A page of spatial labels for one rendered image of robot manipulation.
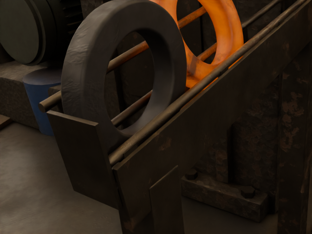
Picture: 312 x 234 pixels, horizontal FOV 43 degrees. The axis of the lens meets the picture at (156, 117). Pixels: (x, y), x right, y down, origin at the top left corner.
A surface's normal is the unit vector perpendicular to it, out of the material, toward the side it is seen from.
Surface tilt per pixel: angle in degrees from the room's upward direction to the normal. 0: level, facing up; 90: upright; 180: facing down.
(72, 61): 59
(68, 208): 0
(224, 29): 74
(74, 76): 68
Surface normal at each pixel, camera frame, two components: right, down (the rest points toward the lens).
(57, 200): -0.10, -0.91
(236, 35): 0.66, -0.17
